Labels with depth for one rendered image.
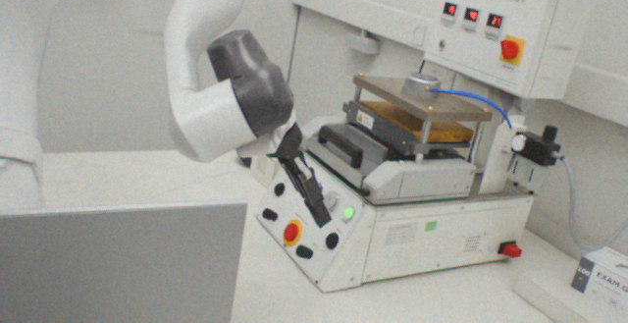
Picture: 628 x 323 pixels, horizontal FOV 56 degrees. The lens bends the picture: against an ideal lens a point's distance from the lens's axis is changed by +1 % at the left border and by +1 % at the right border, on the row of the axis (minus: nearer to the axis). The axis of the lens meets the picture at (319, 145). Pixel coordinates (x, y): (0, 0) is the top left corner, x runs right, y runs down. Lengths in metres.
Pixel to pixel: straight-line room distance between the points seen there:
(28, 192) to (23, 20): 0.20
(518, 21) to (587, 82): 0.32
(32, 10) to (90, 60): 1.72
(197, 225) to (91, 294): 0.11
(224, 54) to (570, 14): 0.74
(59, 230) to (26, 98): 0.25
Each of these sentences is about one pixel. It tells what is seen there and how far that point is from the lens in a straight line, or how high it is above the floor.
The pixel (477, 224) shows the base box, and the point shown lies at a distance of 1.34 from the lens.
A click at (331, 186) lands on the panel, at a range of 1.23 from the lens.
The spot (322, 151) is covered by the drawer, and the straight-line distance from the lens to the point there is 1.27.
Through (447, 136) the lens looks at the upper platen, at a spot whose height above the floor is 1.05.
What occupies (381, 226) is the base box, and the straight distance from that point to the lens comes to 1.15.
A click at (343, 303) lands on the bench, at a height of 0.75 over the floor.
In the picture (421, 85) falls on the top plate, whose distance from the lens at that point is 1.27.
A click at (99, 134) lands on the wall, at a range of 2.60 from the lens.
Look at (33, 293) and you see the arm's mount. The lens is 0.60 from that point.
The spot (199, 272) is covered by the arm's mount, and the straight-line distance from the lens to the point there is 0.62.
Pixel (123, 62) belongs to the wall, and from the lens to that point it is 2.53.
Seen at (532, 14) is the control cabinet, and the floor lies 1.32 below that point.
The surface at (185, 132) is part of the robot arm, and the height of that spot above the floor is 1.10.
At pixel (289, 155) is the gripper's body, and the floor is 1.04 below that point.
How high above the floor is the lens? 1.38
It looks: 19 degrees down
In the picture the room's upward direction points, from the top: 10 degrees clockwise
